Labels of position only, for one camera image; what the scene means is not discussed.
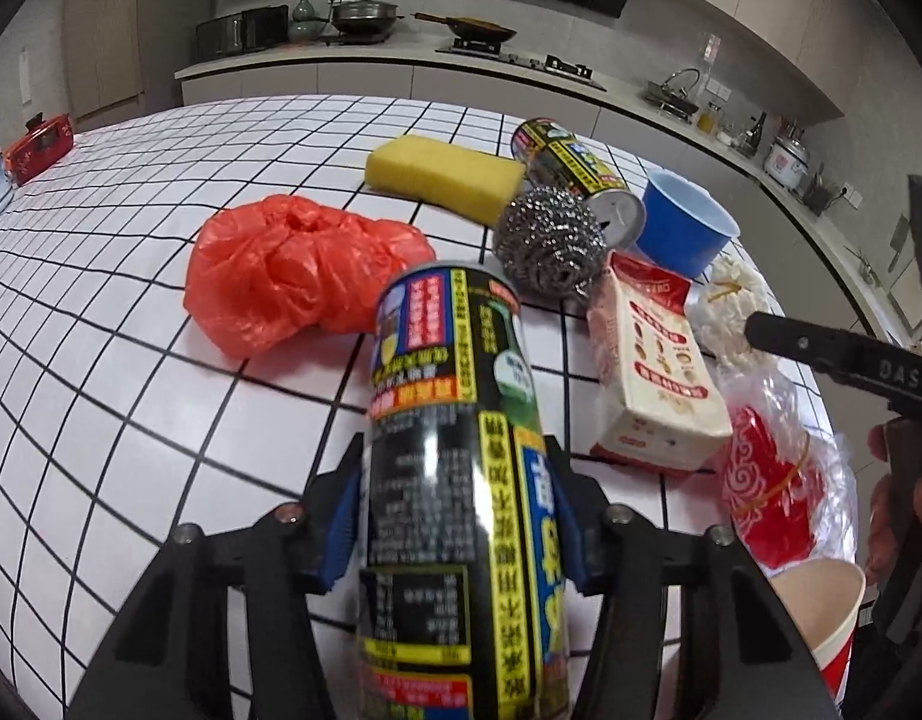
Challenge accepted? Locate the red white paper cup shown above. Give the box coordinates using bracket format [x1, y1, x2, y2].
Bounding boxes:
[768, 559, 868, 720]

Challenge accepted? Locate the white red paper carton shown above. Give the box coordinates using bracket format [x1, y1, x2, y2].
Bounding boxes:
[587, 251, 734, 477]

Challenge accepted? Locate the red plastic bag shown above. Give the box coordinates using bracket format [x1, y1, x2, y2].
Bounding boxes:
[182, 193, 437, 361]

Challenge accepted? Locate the red radio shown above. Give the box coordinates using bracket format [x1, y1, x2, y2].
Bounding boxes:
[2, 114, 76, 185]

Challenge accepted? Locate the lidded grey wok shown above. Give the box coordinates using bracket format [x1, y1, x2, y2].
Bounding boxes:
[329, 0, 406, 38]

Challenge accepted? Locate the green ceramic vase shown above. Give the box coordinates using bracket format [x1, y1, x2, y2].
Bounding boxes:
[288, 0, 321, 44]

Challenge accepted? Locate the red patterned cup stack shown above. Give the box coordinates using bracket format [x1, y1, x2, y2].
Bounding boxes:
[722, 405, 816, 578]

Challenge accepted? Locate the clear plastic bag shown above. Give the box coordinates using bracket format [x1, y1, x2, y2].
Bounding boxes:
[716, 364, 861, 586]

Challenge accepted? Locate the blue plastic cup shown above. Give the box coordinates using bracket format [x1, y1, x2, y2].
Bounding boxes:
[635, 169, 739, 280]

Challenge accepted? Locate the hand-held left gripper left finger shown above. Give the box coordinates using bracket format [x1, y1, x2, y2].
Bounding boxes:
[67, 431, 369, 720]

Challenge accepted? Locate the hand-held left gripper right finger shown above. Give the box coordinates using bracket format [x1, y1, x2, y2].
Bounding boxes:
[543, 431, 844, 720]

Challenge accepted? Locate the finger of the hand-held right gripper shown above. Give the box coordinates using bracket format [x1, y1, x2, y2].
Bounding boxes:
[744, 311, 870, 391]

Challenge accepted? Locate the white rice cooker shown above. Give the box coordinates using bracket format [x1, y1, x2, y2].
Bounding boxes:
[762, 131, 813, 192]

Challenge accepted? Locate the white snack bag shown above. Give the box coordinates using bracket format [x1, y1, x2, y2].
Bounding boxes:
[686, 255, 777, 376]

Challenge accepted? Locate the black gas stove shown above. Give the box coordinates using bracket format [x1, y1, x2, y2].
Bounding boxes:
[436, 41, 608, 91]

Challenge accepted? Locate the black toaster oven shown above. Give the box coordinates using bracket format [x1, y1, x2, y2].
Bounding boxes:
[196, 5, 291, 59]

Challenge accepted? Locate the black yellow spray can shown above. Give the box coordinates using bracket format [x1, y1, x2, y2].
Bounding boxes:
[512, 118, 648, 248]
[353, 261, 574, 720]

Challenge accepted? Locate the black frying pan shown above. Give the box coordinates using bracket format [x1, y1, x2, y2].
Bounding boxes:
[412, 11, 519, 46]

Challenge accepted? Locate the steel wool scrubber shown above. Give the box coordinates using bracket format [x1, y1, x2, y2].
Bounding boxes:
[492, 187, 609, 295]

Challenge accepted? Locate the kitchen counter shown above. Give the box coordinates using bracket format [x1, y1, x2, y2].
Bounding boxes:
[174, 41, 912, 350]

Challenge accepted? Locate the person's right hand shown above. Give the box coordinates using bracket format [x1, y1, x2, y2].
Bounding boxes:
[864, 424, 921, 587]

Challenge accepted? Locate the chrome faucet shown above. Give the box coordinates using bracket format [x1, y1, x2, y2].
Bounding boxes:
[659, 67, 703, 102]

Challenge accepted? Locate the yellow sponge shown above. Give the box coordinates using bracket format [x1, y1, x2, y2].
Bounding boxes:
[365, 136, 527, 226]

